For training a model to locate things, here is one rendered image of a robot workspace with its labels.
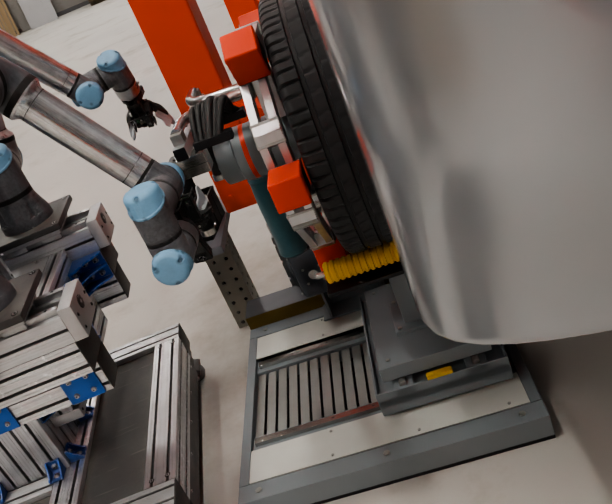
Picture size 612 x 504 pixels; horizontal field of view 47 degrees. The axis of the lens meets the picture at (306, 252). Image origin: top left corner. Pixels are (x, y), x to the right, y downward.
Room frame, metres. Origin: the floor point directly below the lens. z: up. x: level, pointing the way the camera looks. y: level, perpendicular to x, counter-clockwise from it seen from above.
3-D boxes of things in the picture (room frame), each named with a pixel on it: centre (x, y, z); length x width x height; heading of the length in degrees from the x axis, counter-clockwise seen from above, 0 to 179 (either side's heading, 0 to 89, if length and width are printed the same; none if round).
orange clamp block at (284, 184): (1.40, -0.02, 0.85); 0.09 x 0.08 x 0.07; 171
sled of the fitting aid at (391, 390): (1.70, -0.24, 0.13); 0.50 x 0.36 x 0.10; 171
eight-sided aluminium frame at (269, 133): (1.71, -0.07, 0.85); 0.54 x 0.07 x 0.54; 171
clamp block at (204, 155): (1.57, 0.16, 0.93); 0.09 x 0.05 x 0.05; 81
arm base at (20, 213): (2.01, 0.71, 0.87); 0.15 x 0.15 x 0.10
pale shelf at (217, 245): (2.38, 0.30, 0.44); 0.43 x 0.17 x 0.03; 171
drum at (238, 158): (1.72, 0.00, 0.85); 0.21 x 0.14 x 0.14; 81
